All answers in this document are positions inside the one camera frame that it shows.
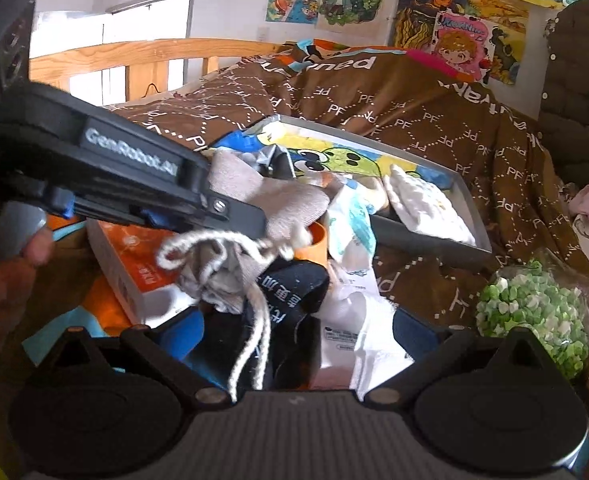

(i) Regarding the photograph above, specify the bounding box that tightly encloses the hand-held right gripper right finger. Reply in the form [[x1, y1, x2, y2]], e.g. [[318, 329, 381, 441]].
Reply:
[[364, 310, 550, 406]]

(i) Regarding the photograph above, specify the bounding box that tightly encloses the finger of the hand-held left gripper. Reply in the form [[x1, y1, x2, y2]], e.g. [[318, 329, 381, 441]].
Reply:
[[69, 200, 210, 233], [194, 192, 268, 240]]

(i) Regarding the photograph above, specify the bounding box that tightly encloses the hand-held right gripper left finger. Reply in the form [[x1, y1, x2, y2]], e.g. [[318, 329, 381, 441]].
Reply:
[[24, 305, 232, 406]]

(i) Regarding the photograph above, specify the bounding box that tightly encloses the grey drawstring bag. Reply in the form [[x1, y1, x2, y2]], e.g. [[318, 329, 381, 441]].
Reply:
[[157, 150, 331, 406]]

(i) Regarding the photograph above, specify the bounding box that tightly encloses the black printed cloth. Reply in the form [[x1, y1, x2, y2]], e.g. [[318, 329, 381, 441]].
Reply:
[[199, 260, 331, 391]]

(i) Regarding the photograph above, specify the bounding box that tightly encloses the grey tray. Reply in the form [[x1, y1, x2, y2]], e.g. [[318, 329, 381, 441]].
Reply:
[[214, 115, 493, 262]]

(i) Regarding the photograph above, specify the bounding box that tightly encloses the white blue printed packet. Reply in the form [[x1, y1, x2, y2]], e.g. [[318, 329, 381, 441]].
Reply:
[[324, 180, 391, 282]]

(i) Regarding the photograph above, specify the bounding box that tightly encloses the white knit cloth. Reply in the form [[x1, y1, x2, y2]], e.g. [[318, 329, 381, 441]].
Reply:
[[384, 165, 478, 247]]

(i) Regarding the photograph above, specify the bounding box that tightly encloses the person's left hand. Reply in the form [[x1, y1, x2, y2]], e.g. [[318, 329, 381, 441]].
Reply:
[[0, 220, 56, 358]]

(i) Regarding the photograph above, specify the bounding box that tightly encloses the white labelled plastic packet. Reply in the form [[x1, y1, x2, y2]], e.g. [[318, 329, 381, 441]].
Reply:
[[319, 280, 416, 392]]

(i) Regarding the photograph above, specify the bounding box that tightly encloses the orange white box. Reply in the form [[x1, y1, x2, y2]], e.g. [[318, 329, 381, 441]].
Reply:
[[87, 220, 201, 327]]

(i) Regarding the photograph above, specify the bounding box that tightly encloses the cartoon painted sheet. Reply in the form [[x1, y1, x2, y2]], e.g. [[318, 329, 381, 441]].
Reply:
[[214, 127, 456, 196]]

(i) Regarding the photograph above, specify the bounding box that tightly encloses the bag of green beads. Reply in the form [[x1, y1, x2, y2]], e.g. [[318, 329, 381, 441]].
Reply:
[[474, 259, 589, 382]]

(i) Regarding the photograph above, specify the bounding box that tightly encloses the brown patterned quilt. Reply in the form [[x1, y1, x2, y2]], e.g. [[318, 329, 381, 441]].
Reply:
[[24, 40, 589, 480]]

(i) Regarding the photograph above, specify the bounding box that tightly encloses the brown quilted jacket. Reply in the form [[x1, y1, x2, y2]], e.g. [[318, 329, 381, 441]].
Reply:
[[539, 0, 589, 187]]

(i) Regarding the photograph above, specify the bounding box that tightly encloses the wooden bed frame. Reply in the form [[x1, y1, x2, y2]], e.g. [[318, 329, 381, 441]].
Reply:
[[28, 37, 280, 106]]

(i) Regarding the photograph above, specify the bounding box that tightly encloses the group of colourful wall drawings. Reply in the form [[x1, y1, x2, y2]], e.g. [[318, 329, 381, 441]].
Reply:
[[267, 0, 589, 87]]

